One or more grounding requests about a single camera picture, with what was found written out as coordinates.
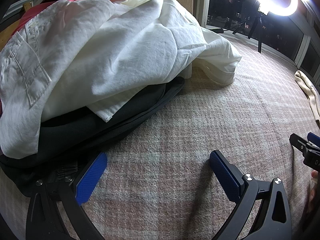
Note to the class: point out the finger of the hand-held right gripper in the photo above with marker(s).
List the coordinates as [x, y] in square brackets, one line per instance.
[313, 137]
[297, 142]

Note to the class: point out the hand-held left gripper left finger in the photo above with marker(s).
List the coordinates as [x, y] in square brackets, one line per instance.
[92, 177]

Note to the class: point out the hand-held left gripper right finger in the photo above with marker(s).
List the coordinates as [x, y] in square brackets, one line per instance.
[225, 177]

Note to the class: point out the person's right hand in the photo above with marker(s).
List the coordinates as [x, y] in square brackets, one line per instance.
[315, 195]

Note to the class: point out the beige folded cloth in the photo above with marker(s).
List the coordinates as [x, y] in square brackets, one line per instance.
[310, 92]

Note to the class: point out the black garment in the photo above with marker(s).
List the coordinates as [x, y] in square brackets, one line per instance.
[75, 130]

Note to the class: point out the black tripod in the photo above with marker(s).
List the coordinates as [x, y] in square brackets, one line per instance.
[260, 37]

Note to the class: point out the white button shirt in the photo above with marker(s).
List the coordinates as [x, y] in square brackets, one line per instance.
[100, 55]

